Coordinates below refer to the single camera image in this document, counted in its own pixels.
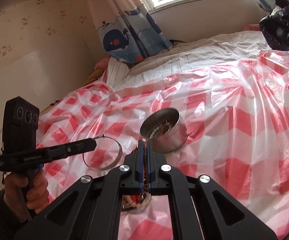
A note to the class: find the person's left hand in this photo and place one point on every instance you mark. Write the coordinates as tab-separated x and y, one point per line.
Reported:
37	190

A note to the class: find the whale print curtain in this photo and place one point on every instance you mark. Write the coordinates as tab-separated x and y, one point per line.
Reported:
124	35

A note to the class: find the white striped bedsheet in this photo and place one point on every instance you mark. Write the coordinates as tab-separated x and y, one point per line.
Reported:
197	55

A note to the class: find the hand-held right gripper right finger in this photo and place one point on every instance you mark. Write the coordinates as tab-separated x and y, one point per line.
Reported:
148	161

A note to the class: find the pile of dark clothes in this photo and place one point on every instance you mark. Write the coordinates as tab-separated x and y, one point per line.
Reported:
277	30

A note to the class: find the round metal tin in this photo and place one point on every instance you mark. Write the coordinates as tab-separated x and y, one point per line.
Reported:
169	140

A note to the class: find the red white checkered plastic sheet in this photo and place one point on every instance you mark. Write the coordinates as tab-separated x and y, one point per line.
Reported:
222	130

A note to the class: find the white striped pillow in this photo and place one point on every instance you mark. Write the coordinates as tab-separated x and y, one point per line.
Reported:
117	72

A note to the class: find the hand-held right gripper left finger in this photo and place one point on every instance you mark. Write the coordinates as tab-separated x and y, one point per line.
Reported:
140	161

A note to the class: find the pink cloth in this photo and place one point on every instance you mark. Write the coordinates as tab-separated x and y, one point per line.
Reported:
252	27

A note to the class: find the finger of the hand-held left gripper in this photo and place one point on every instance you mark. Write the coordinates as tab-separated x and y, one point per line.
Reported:
79	146

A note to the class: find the cream bed headboard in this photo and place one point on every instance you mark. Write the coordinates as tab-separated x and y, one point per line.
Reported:
47	80

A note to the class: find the brown blanket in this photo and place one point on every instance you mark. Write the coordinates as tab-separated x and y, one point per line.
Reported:
97	76

